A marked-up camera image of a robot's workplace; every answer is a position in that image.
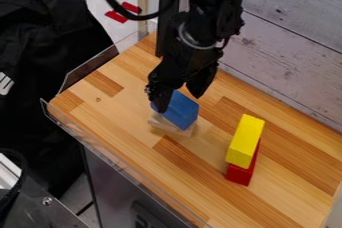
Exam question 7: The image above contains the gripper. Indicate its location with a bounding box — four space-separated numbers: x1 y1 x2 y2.
144 11 225 114

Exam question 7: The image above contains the blue block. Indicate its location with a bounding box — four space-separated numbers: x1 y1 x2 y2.
149 89 202 131

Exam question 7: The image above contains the plain wooden block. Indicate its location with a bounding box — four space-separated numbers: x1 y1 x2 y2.
146 111 198 138

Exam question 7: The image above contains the yellow rectangular block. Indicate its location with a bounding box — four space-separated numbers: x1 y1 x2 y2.
224 113 268 170

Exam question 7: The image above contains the red rectangular block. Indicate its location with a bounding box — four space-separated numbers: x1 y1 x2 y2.
223 139 262 187

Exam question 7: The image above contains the black fabric bag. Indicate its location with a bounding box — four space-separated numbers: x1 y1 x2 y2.
0 0 115 200

